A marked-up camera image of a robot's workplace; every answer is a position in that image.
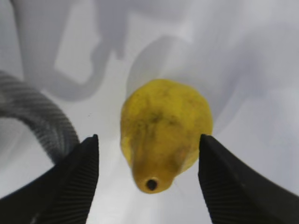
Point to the navy blue lunch bag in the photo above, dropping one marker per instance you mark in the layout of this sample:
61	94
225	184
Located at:
51	127

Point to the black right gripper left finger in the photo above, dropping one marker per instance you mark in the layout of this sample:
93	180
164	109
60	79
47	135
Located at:
62	195

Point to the yellow pear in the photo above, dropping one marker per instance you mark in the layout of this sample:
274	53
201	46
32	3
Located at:
160	125

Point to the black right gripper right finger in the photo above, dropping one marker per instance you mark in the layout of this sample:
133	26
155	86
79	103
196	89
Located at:
235	193

